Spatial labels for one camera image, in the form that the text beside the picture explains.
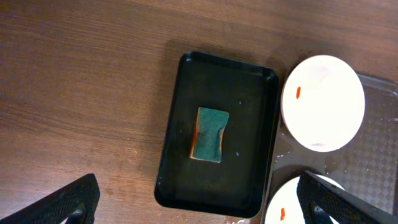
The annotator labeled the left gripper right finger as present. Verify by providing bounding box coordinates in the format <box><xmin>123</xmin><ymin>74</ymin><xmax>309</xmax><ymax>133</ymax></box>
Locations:
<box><xmin>297</xmin><ymin>171</ymin><xmax>397</xmax><ymax>224</ymax></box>

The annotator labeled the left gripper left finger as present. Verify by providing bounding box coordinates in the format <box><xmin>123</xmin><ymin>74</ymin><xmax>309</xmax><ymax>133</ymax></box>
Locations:
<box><xmin>1</xmin><ymin>174</ymin><xmax>100</xmax><ymax>224</ymax></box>

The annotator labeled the white plate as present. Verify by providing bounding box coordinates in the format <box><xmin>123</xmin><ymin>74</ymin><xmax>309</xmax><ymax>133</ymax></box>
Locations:
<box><xmin>280</xmin><ymin>55</ymin><xmax>365</xmax><ymax>152</ymax></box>
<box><xmin>264</xmin><ymin>174</ymin><xmax>346</xmax><ymax>224</ymax></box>

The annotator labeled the green and yellow sponge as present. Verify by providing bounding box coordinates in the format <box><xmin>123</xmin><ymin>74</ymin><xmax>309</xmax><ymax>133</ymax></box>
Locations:
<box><xmin>190</xmin><ymin>107</ymin><xmax>229</xmax><ymax>163</ymax></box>

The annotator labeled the large brown serving tray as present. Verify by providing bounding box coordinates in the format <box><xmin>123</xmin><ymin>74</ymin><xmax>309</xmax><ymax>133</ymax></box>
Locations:
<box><xmin>261</xmin><ymin>73</ymin><xmax>397</xmax><ymax>222</ymax></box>

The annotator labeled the small black tray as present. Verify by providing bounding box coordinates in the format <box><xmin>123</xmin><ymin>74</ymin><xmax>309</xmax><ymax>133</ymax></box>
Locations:
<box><xmin>154</xmin><ymin>52</ymin><xmax>279</xmax><ymax>218</ymax></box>

